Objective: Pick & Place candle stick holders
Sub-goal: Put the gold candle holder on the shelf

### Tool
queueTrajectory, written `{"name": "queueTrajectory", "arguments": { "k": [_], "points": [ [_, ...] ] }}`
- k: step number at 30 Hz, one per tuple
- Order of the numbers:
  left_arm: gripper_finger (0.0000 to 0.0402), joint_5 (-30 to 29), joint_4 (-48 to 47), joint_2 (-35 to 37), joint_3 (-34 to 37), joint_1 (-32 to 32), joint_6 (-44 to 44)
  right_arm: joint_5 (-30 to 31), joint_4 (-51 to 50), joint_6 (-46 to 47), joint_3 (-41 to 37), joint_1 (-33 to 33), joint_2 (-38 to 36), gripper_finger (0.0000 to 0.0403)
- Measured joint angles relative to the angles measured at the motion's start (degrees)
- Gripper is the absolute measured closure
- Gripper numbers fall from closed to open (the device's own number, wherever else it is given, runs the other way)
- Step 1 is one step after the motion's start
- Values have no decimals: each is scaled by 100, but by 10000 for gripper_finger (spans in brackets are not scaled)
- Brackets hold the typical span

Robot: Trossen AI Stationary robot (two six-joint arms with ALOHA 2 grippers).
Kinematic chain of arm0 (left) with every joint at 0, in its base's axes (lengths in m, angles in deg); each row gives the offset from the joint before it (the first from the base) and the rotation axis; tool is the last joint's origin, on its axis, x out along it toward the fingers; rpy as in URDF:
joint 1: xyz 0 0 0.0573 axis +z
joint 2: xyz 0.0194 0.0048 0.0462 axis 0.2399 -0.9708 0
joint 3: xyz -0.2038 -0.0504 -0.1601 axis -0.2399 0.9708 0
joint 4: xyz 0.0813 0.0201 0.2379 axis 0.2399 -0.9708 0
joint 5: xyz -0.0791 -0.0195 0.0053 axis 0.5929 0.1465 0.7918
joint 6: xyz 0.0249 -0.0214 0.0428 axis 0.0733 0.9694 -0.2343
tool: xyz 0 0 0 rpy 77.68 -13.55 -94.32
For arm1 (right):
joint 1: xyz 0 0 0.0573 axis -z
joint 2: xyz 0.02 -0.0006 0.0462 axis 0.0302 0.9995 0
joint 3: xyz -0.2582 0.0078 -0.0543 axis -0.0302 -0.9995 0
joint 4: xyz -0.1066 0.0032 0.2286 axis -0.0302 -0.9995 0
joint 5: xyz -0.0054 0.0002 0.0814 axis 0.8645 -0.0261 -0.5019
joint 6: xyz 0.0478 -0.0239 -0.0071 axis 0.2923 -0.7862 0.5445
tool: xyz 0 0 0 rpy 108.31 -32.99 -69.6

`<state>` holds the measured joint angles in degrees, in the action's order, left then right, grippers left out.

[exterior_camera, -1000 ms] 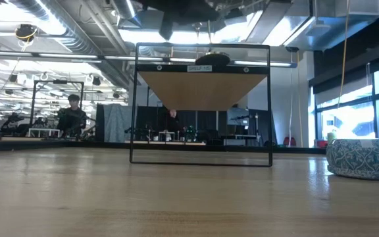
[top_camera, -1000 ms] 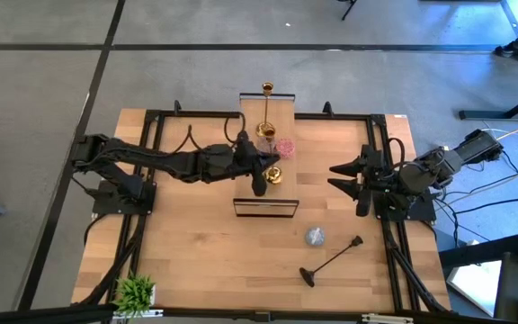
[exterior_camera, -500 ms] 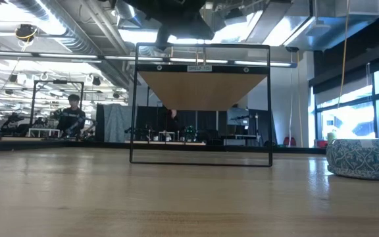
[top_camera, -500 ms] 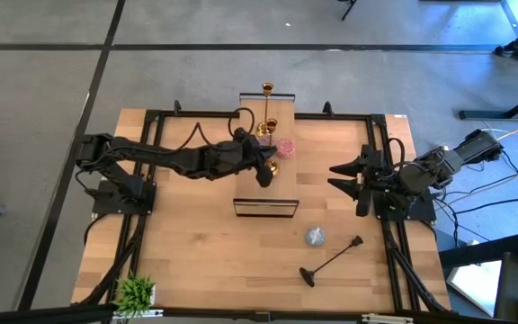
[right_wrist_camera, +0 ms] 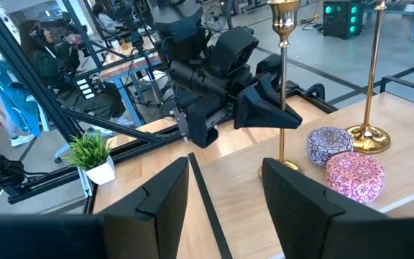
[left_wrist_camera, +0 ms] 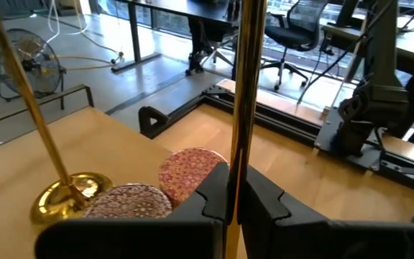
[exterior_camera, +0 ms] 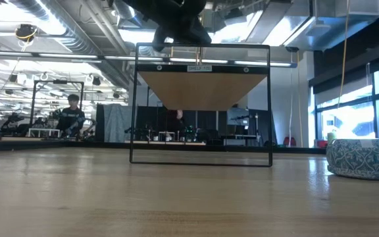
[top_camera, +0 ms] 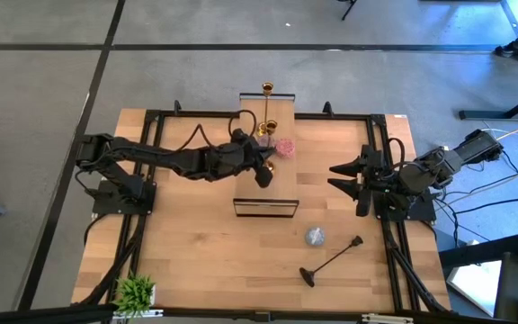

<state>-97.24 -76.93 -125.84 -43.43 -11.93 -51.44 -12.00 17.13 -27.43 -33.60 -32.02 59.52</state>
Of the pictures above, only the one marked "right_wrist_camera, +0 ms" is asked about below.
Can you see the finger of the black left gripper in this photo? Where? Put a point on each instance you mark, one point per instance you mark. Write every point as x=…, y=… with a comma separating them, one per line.
x=264, y=111
x=271, y=68

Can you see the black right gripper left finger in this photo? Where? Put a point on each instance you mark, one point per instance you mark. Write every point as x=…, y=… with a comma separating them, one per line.
x=102, y=237

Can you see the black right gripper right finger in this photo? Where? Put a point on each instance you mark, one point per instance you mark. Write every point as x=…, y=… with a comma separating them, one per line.
x=336, y=230

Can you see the gold candlestick holder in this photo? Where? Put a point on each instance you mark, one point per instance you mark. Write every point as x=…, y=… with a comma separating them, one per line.
x=283, y=21
x=368, y=138

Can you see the pink patterned candle tin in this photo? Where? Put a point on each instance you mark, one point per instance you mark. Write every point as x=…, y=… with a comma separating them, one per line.
x=354, y=176

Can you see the purple patterned candle tin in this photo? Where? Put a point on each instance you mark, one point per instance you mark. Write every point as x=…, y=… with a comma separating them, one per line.
x=327, y=144

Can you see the black floor fan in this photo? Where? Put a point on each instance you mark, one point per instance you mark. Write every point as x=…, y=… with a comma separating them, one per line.
x=216, y=18

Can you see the green plant in white pot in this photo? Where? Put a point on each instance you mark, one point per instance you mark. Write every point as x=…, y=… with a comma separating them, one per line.
x=92, y=158

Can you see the wooden desk with blue legs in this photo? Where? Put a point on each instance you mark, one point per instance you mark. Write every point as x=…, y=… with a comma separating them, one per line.
x=128, y=68

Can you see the computer case with green fans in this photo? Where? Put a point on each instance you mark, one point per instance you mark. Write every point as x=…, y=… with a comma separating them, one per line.
x=341, y=18

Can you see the person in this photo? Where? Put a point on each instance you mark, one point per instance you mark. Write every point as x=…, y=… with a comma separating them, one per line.
x=13, y=97
x=108, y=19
x=56, y=64

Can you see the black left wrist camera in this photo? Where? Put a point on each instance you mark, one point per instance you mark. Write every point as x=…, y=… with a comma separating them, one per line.
x=234, y=50

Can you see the black aluminium table frame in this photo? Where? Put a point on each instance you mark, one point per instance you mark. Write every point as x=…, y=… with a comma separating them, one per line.
x=23, y=72

